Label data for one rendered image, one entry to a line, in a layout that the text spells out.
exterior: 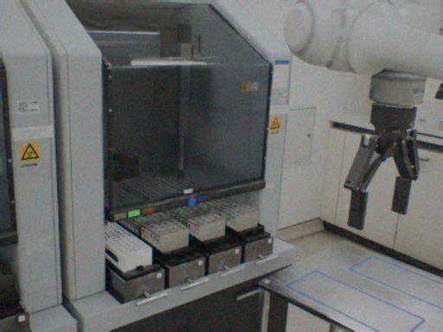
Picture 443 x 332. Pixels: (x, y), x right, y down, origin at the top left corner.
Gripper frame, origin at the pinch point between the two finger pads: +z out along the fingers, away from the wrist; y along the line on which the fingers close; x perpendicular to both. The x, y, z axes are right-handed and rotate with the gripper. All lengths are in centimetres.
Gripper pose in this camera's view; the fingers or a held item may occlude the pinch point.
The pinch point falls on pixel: (378, 213)
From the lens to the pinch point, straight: 96.5
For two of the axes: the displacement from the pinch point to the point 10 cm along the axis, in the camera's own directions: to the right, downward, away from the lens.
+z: -0.5, 9.6, 2.8
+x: -6.2, -2.4, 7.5
